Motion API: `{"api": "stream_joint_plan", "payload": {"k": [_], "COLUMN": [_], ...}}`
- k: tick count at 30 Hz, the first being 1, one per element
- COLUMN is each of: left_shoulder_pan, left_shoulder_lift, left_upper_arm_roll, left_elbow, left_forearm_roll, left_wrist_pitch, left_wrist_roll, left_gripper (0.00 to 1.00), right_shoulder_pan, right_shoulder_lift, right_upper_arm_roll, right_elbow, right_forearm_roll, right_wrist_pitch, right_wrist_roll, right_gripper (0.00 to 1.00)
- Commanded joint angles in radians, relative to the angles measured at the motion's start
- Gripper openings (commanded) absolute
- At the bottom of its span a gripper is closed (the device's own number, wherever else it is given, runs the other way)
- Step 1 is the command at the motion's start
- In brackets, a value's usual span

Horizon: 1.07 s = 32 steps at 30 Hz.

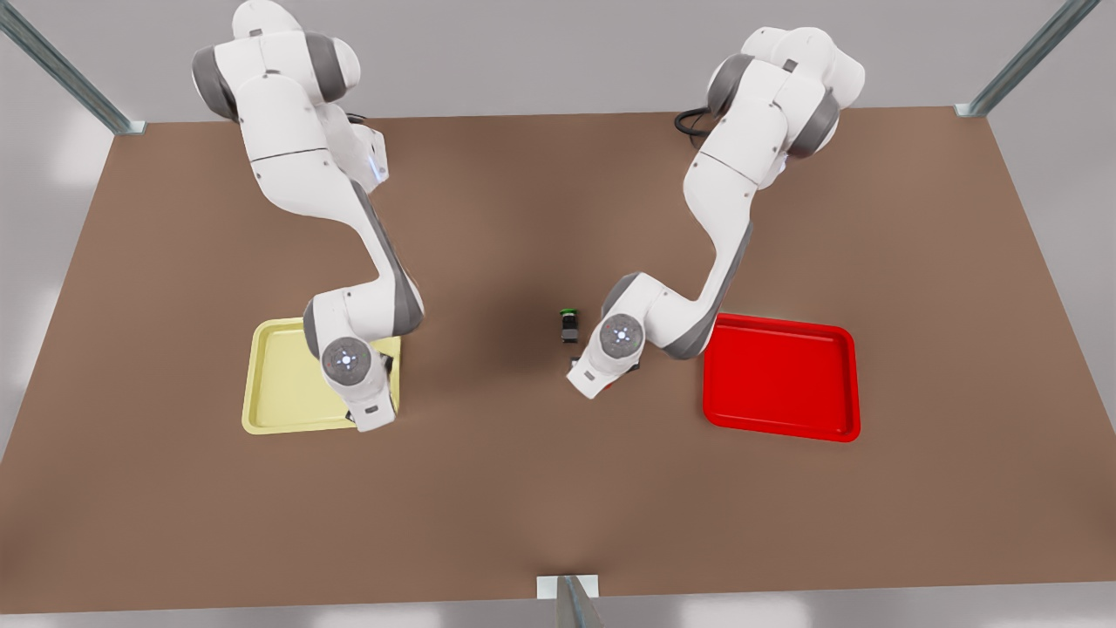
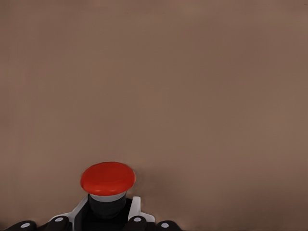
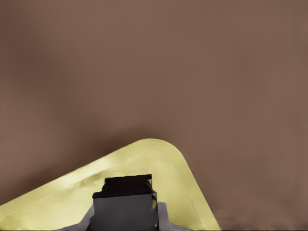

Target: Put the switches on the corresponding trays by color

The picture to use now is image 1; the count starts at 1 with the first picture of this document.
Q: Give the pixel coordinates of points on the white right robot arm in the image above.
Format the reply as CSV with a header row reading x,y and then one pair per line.
x,y
301,144

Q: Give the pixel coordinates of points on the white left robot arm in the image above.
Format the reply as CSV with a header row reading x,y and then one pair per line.
x,y
741,166

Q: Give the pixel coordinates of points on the pale yellow tray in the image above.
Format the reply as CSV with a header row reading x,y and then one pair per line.
x,y
283,384

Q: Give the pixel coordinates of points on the red tray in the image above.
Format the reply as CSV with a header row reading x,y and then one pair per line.
x,y
785,379

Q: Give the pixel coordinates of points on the green push-button switch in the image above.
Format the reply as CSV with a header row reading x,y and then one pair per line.
x,y
568,324

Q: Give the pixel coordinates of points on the silver frame post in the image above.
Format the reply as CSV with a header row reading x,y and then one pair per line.
x,y
1020,65
571,602
61,70

